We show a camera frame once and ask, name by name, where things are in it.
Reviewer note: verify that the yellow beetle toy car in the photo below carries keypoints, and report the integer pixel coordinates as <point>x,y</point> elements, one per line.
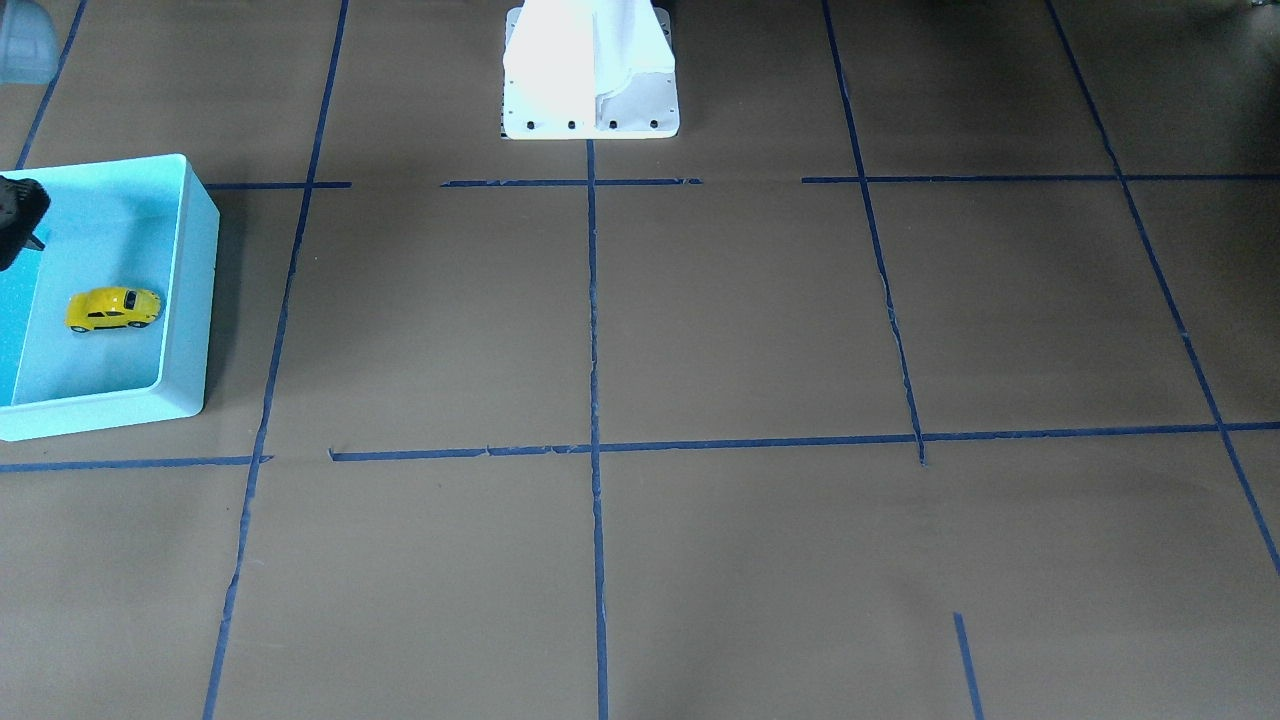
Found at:
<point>112,307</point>

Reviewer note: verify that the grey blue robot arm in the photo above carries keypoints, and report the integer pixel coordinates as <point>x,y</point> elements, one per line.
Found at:
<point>29,44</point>

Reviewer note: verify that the blue plastic bin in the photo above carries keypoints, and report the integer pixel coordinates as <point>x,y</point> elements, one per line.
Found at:
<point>142,223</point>

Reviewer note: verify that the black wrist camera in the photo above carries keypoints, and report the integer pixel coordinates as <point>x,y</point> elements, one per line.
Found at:
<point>24,203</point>

